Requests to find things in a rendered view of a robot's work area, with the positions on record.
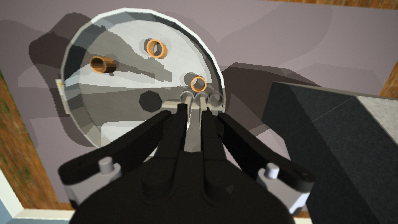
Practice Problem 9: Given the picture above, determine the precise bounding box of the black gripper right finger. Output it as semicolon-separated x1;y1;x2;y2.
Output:
199;97;316;216

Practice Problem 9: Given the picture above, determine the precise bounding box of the grey metal ring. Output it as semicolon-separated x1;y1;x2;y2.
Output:
180;89;195;104
208;90;224;107
194;90;209;106

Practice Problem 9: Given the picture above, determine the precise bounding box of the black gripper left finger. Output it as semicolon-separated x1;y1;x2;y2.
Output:
58;96;192;210

